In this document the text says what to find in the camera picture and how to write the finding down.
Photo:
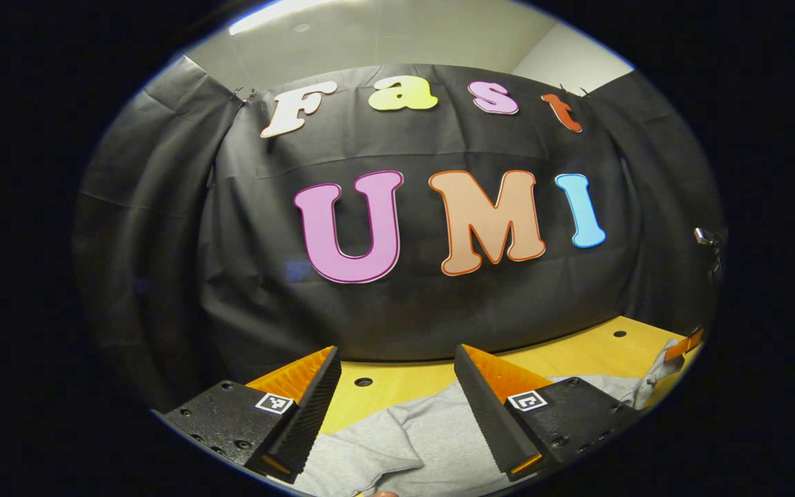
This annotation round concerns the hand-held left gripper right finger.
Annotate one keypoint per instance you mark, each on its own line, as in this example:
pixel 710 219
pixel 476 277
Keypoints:
pixel 487 414

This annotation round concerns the metal stand clamp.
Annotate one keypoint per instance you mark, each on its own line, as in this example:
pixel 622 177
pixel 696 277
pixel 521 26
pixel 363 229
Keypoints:
pixel 707 238

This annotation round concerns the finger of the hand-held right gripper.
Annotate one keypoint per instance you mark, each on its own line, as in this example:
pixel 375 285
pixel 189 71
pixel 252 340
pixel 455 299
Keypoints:
pixel 686 344

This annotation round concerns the grey zip-neck sweatshirt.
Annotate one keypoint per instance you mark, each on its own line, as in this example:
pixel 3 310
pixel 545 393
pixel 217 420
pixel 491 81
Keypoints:
pixel 432 442

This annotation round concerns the black backdrop cloth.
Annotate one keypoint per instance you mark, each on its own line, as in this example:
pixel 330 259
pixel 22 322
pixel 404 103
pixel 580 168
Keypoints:
pixel 439 310

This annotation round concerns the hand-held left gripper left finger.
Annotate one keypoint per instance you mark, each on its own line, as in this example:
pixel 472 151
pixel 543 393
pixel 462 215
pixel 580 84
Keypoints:
pixel 311 414

